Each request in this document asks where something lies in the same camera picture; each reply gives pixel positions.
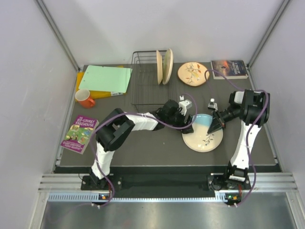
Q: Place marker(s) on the cream plate with sprig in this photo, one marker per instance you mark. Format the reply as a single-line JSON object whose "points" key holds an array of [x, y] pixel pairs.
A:
{"points": [[167, 66]]}

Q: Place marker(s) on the orange mug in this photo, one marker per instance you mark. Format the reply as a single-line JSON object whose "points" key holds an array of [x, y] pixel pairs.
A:
{"points": [[84, 98]]}

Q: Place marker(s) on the dark paperback book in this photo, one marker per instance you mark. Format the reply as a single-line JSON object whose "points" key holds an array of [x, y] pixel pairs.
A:
{"points": [[231, 69]]}

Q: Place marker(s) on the black wire dish rack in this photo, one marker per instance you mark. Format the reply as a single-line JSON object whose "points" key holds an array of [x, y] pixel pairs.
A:
{"points": [[146, 94]]}

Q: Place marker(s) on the blue and white plate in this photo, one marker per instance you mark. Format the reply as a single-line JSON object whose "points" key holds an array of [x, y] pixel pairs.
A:
{"points": [[200, 140]]}

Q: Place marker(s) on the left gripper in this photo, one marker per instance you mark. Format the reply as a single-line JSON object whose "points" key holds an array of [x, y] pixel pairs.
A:
{"points": [[182, 117]]}

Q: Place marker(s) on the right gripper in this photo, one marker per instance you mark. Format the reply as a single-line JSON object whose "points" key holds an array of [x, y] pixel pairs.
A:
{"points": [[217, 123]]}

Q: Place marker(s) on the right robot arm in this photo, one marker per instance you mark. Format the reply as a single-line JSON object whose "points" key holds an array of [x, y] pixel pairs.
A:
{"points": [[253, 109]]}

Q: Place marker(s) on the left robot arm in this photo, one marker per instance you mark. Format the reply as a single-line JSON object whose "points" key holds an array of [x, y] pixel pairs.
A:
{"points": [[116, 127]]}

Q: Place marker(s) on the bird plate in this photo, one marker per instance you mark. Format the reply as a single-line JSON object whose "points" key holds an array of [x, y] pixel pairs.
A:
{"points": [[159, 67], [192, 74]]}

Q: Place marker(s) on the purple treehouse book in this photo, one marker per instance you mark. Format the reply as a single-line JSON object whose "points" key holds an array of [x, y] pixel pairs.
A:
{"points": [[79, 133]]}

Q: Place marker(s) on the aluminium front rail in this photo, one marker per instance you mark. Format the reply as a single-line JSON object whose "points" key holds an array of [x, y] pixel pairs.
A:
{"points": [[264, 182]]}

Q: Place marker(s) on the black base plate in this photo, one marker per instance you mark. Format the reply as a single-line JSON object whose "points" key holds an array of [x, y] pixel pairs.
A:
{"points": [[124, 181]]}

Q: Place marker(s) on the green paper folder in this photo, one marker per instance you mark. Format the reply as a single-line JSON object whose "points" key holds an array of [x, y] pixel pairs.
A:
{"points": [[104, 78]]}

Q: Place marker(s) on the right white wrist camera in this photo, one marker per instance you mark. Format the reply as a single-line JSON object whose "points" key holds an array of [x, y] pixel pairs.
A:
{"points": [[212, 105]]}

